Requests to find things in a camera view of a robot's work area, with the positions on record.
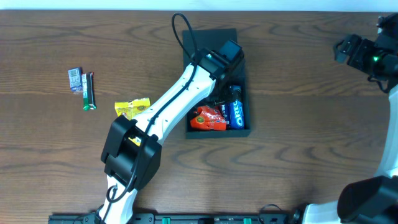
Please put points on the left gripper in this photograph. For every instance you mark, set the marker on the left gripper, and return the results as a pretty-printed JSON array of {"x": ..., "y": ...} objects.
[{"x": 224, "y": 81}]

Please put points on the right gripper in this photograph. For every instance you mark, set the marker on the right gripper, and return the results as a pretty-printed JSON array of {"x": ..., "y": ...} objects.
[{"x": 352, "y": 50}]

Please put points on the blue Oreo cookie pack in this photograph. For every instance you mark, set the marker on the blue Oreo cookie pack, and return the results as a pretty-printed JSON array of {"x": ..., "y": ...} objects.
[{"x": 236, "y": 108}]

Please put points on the red candy bag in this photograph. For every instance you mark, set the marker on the red candy bag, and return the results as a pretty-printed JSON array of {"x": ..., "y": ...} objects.
[{"x": 208, "y": 119}]

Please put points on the dark green lidded box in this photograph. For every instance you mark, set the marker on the dark green lidded box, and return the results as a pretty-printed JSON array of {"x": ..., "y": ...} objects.
[{"x": 214, "y": 39}]

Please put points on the yellow snack bag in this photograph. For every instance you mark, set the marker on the yellow snack bag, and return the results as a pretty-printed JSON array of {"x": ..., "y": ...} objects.
[{"x": 130, "y": 109}]

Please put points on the small green candy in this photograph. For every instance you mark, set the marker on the small green candy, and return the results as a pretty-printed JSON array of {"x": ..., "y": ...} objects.
[{"x": 88, "y": 91}]

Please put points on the small blue white packet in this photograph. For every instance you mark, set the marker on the small blue white packet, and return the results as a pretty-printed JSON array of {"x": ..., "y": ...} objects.
[{"x": 75, "y": 80}]

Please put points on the dark blue Dairy Milk bar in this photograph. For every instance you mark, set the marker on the dark blue Dairy Milk bar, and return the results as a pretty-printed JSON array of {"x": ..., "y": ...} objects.
[{"x": 224, "y": 109}]

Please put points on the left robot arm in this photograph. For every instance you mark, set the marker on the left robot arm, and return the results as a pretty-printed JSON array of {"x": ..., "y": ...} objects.
[{"x": 132, "y": 150}]

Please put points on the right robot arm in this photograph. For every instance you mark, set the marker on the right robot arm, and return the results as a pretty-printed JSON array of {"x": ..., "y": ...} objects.
[{"x": 372, "y": 200}]

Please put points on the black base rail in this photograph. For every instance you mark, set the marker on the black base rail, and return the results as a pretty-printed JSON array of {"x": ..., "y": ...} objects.
[{"x": 149, "y": 218}]

